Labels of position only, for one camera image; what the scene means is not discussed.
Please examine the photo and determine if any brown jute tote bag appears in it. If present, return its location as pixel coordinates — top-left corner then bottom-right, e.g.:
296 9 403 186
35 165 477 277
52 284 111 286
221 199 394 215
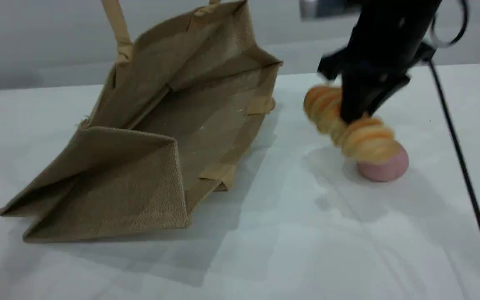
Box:
0 0 284 244

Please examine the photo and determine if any black right camera cable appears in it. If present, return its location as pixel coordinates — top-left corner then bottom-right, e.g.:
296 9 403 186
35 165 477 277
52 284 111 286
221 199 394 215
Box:
427 0 480 300

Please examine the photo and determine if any long ridged orange bread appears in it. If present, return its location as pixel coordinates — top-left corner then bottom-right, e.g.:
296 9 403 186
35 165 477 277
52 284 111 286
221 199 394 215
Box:
303 85 403 163

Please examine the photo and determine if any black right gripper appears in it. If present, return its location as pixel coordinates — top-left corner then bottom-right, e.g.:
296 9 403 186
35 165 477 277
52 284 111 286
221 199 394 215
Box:
317 37 437 125

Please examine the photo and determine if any pink peach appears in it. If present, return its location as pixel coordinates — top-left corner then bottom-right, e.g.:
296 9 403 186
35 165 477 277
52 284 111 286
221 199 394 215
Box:
356 144 410 183

